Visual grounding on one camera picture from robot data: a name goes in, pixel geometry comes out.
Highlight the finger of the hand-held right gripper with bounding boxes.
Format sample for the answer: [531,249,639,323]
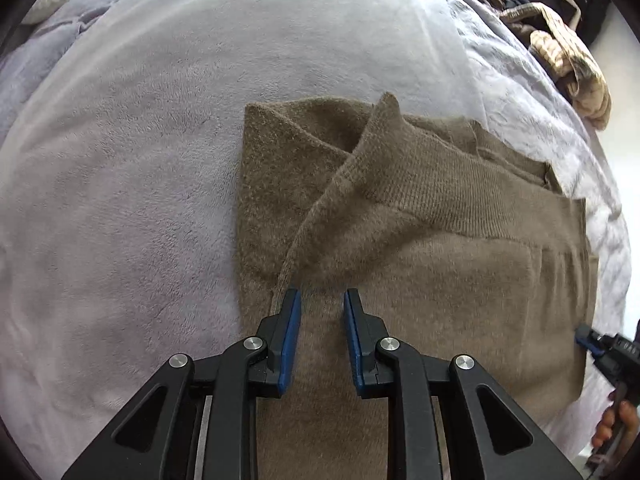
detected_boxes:
[575,325,608,358]

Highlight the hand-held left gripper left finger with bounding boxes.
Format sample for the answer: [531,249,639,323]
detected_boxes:
[62,287,303,480]

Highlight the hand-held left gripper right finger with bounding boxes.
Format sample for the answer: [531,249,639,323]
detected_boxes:
[343,288,583,480]

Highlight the olive brown knit sweater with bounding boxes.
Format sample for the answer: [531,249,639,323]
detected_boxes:
[235,92,601,480]

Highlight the black hanging clothes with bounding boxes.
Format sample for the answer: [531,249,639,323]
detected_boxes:
[500,0,612,47]

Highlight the person's right hand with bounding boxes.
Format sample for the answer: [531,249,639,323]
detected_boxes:
[591,390,640,453]

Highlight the lilac fleece blanket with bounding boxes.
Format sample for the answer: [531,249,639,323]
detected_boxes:
[0,0,476,480]

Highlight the lilac embossed quilt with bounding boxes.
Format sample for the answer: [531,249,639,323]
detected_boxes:
[0,0,633,461]

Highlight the beige striped garment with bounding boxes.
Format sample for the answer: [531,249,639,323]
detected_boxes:
[452,0,612,132]

